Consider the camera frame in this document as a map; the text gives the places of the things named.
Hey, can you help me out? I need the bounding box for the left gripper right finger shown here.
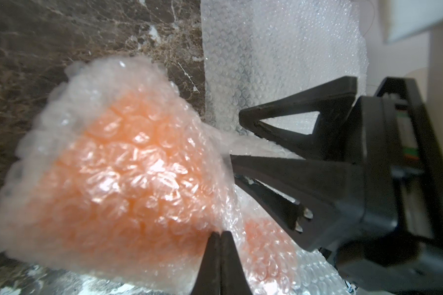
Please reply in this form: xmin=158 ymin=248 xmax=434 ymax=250
xmin=220 ymin=231 xmax=252 ymax=295

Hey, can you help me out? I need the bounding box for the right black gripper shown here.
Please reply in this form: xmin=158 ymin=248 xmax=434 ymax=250
xmin=231 ymin=76 xmax=443 ymax=295

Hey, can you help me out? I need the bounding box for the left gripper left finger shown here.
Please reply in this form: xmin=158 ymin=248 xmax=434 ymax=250
xmin=190 ymin=232 xmax=221 ymax=295

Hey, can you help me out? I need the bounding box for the clear bubble wrap sheet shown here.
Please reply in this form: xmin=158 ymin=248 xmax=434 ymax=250
xmin=201 ymin=1 xmax=368 ymax=134

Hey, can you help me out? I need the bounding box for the orange bubble glass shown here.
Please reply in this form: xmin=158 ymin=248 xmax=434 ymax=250
xmin=0 ymin=57 xmax=347 ymax=295

